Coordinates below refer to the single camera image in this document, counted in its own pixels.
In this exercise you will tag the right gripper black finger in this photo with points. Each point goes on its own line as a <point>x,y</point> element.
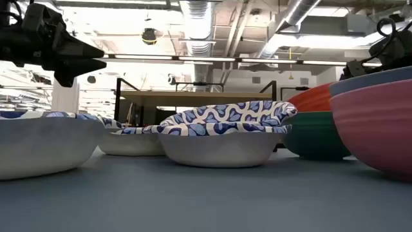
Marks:
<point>355,68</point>

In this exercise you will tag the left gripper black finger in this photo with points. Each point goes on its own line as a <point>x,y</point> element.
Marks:
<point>77,50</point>
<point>71,69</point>

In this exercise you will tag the blue plastic bowl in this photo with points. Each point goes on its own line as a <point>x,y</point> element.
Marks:
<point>370,82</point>

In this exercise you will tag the pink plastic bowl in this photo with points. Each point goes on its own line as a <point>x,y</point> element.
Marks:
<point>376,129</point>

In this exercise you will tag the green plastic bowl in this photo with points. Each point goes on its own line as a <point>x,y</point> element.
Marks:
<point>315,135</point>

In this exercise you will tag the yellow hanging pendant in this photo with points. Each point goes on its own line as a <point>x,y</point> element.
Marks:
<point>290,76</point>

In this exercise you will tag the black yellow ceiling device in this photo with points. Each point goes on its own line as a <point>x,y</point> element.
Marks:
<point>149,36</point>

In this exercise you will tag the black computer monitor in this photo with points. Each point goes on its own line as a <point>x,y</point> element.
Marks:
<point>165,116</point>

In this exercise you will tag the long ceiling light strip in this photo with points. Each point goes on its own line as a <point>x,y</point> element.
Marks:
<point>206,58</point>

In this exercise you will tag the blue table mat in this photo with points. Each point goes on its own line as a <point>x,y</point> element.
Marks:
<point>193,199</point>

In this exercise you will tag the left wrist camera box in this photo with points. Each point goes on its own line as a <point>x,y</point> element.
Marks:
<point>40,19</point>

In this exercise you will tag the square wall vent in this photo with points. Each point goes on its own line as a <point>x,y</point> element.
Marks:
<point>304,81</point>
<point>256,80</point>

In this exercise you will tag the black metal stand frame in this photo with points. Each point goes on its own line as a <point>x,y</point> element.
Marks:
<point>294,88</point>

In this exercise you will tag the silver ventilation duct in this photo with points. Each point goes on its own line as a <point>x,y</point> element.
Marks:
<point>196,25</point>
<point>296,13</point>

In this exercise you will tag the wooden shelf with black frame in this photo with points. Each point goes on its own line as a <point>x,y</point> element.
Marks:
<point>193,98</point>

